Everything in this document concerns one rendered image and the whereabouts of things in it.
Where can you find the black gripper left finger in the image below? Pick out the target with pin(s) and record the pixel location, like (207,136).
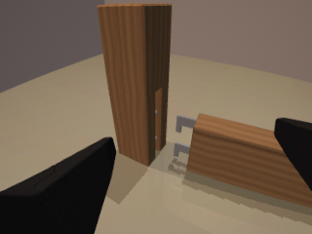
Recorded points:
(65,199)

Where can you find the brown wooden board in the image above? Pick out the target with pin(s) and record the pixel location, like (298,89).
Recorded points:
(243,155)

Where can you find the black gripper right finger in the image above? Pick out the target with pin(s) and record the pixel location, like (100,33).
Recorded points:
(295,138)

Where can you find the brown wooden post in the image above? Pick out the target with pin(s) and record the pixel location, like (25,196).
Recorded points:
(136,41)

